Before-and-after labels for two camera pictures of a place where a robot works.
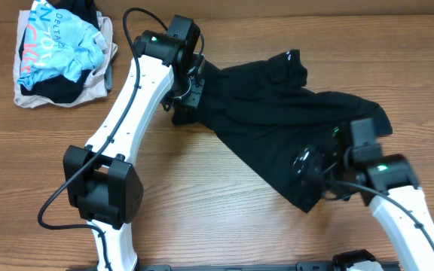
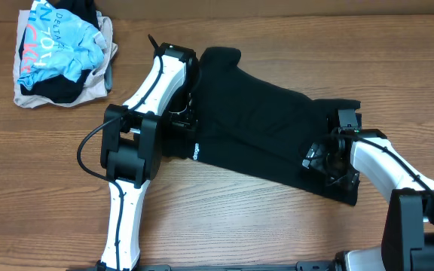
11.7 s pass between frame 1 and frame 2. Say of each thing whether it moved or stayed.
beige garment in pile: stayed
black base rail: stayed
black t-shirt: moved
